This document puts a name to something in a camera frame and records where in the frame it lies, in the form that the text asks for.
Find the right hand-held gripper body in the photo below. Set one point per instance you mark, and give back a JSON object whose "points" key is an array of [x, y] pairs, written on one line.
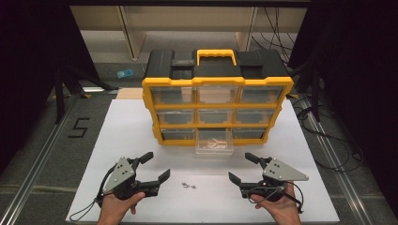
{"points": [[277, 173]]}

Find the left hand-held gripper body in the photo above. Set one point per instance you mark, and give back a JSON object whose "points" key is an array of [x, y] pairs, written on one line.
{"points": [[120, 175]]}

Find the small clear plastic drawer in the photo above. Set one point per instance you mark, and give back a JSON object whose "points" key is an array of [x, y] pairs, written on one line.
{"points": [[214, 148]]}

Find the yellow black organizer cabinet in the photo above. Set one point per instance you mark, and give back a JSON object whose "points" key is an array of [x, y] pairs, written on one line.
{"points": [[216, 68]]}

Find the person's left hand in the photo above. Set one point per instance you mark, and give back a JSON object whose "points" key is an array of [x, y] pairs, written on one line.
{"points": [[117, 207]]}

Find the person's right hand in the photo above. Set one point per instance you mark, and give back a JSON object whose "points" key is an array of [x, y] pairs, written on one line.
{"points": [[280, 207]]}

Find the cluster of small metal parts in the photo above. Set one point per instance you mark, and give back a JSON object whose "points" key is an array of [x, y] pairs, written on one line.
{"points": [[214, 143]]}

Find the grid of clear drawers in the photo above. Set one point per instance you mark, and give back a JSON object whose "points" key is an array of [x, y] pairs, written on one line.
{"points": [[175, 116]]}

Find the wooden board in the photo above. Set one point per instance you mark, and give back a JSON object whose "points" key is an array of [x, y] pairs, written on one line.
{"points": [[130, 93]]}

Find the blue card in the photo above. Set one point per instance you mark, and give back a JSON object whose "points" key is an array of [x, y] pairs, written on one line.
{"points": [[125, 73]]}

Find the dark curtain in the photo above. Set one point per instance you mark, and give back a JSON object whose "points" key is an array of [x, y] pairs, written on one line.
{"points": [[28, 62], [359, 62]]}

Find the beige desk furniture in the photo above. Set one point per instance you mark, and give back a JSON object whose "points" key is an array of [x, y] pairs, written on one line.
{"points": [[187, 18]]}

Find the metal floor rail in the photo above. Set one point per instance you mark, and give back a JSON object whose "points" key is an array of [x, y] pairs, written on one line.
{"points": [[339, 175], [34, 170]]}

